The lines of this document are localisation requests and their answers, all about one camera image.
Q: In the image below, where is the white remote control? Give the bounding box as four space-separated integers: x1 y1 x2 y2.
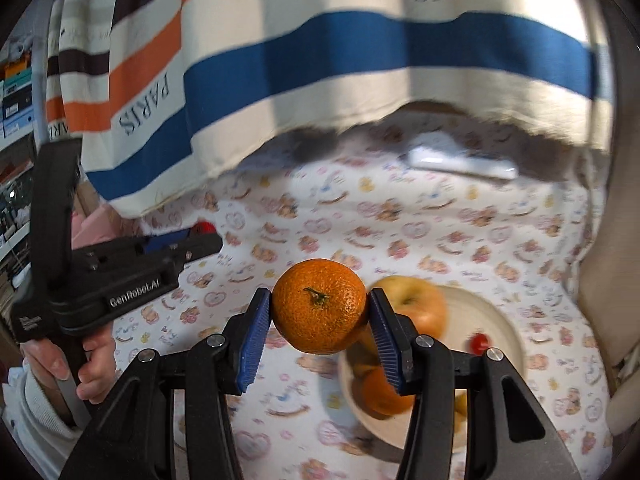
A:
407 145 518 181

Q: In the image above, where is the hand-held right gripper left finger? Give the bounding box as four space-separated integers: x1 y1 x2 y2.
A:
60 287 273 480

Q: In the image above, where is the person's left hand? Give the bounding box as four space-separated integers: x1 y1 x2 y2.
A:
22 332 118 406

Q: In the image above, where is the pink cloth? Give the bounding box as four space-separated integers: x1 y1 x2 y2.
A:
71 204 123 250

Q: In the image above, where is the striped cloth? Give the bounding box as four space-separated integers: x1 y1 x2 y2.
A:
45 0 613 221

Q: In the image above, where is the yellow-red apple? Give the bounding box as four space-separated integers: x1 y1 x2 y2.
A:
367 275 447 341

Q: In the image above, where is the orange tangerine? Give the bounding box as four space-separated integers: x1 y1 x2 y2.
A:
351 367 418 417
271 258 369 356

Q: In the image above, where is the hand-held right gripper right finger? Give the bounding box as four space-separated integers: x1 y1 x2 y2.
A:
367 287 583 480

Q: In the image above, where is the person's left forearm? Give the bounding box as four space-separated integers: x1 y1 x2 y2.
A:
0 365 81 476

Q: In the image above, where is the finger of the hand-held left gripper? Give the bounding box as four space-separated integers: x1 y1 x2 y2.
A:
141 227 201 253
165 232 224 272

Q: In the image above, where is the storage shelf with boxes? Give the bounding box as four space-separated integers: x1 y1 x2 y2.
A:
0 25 51 286

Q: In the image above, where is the cream ceramic plate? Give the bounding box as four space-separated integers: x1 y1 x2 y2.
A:
337 284 526 451

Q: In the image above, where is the bear-print blanket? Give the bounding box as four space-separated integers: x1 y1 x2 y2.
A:
100 110 621 480

